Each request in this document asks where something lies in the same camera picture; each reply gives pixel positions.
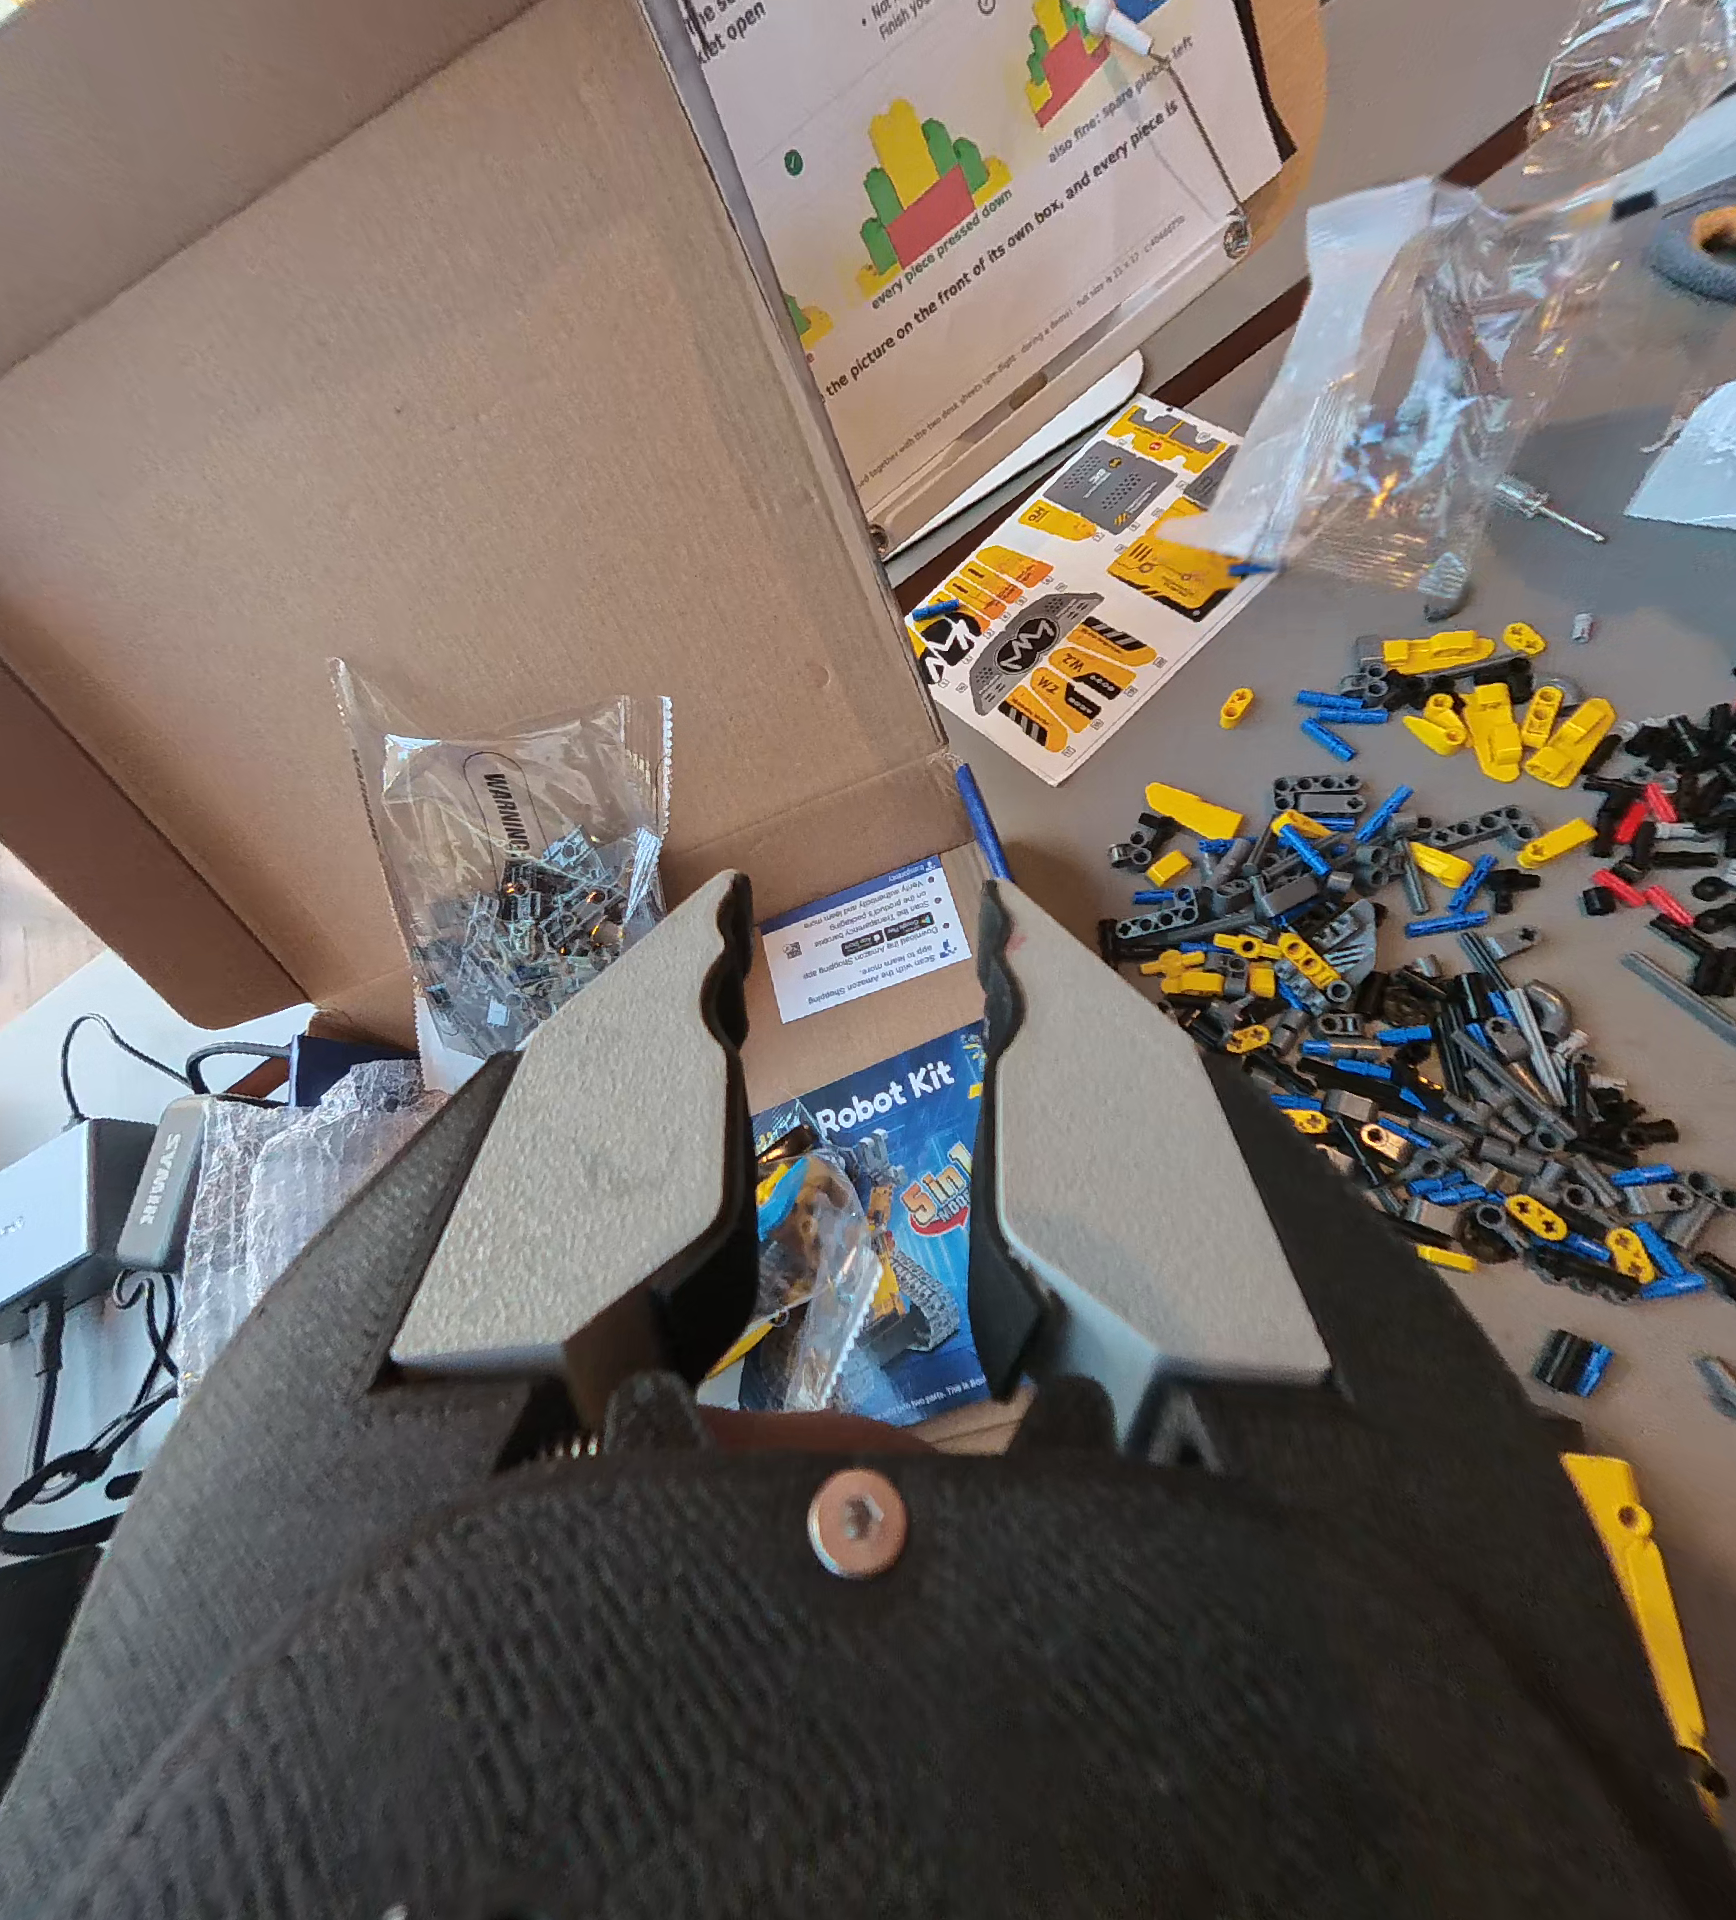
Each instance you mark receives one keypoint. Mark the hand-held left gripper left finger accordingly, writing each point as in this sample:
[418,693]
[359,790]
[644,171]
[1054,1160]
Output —
[569,1201]

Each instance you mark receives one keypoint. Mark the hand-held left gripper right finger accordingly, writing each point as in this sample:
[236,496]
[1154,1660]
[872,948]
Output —
[1154,1201]

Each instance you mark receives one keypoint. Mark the pile of blue grey connectors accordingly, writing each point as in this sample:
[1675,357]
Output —
[1408,1051]

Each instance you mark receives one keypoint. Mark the pile of black red pins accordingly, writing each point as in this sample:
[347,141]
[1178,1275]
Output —
[1724,809]

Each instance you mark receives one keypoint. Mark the clear bubble wrap bag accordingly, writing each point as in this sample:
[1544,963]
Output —
[284,1201]

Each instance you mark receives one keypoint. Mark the white printed leaflet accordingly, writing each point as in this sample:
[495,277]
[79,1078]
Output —
[870,937]

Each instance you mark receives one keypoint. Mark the grey power adapter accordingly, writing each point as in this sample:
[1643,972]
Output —
[44,1231]

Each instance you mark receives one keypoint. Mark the pile of yellow angled beams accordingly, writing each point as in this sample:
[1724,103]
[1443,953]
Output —
[1492,721]

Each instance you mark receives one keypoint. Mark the black and yellow brick block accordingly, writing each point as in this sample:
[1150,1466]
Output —
[1631,1589]

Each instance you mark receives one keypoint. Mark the printed parts sheet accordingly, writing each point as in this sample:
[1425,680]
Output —
[1107,571]

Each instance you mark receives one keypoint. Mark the clear plastic bag of parts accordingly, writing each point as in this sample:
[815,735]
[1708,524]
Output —
[1408,390]

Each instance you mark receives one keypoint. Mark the instruction sign stand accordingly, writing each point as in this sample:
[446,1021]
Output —
[359,361]

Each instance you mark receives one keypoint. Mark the printed picture card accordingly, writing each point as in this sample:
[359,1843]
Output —
[898,332]

